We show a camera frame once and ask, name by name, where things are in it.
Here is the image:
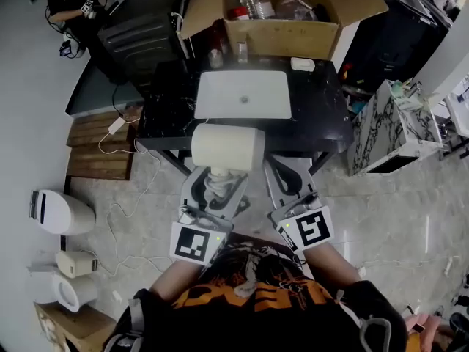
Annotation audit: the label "chrome faucet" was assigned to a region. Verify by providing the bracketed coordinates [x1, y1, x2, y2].
[235, 41, 250, 65]

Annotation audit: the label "black cable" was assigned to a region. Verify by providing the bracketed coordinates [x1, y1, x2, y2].
[111, 81, 126, 120]

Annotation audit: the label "clear plastic bag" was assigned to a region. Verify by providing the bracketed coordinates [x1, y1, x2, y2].
[274, 0, 320, 22]

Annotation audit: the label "white hair dryer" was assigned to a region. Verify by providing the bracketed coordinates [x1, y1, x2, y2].
[190, 122, 267, 207]

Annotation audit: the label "person's left forearm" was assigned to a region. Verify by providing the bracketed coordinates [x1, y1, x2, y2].
[149, 258, 206, 302]

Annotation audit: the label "small glass bottle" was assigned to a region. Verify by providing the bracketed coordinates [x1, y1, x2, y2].
[208, 48, 224, 70]

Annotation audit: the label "person's right forearm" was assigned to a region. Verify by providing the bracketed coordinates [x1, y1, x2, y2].
[303, 242, 362, 300]

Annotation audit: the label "beige boxy device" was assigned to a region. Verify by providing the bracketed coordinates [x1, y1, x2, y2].
[54, 250, 99, 279]

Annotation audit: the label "white ceramic sink basin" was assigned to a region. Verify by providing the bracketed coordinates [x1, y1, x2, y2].
[193, 70, 293, 120]

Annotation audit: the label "white soap dish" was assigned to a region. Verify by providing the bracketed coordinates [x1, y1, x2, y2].
[290, 56, 316, 73]

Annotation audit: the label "grey floor platform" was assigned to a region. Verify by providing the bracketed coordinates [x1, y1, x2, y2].
[64, 55, 146, 119]

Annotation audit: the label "white cable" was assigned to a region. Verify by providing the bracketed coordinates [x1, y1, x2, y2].
[78, 130, 173, 276]

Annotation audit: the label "black marble vanity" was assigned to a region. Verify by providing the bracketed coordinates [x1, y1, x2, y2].
[136, 59, 355, 178]

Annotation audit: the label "dark grey washing machine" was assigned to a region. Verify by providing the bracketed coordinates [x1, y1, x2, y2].
[97, 0, 191, 86]

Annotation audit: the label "black cabinet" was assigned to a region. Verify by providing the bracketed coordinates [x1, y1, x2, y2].
[339, 0, 450, 93]

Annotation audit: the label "white lidded bin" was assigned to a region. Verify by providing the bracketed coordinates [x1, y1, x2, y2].
[29, 188, 97, 236]

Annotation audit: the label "person's black printed t-shirt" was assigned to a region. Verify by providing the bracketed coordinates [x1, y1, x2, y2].
[106, 232, 410, 352]

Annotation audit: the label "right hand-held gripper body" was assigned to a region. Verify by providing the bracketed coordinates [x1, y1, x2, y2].
[269, 191, 336, 253]

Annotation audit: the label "large open cardboard box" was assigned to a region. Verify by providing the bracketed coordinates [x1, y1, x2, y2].
[181, 0, 389, 62]

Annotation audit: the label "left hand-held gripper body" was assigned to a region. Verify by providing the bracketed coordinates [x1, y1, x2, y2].
[169, 195, 236, 268]

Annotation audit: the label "brown wooden box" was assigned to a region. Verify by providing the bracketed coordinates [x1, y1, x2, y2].
[34, 301, 118, 352]

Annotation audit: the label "small black device on cable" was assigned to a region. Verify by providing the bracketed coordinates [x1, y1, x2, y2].
[58, 39, 80, 59]

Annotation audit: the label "wooden slatted steps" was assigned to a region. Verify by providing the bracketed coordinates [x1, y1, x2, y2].
[65, 107, 143, 181]

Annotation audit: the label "white marble cabinet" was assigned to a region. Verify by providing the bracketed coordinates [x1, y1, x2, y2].
[347, 80, 444, 177]

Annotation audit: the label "white round appliance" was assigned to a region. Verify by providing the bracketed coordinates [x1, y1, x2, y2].
[27, 269, 99, 313]

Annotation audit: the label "white power adapter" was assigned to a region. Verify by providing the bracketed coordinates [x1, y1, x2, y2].
[108, 117, 130, 135]

